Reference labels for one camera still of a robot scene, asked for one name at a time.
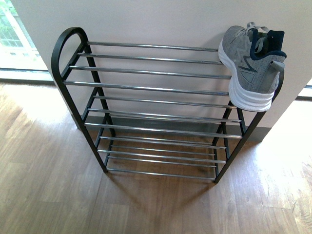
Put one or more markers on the grey sneaker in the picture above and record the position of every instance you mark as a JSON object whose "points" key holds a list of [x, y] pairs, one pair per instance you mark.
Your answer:
{"points": [[255, 58]]}

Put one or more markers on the black metal shoe rack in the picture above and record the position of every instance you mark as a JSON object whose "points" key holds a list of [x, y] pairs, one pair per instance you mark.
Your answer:
{"points": [[151, 109]]}

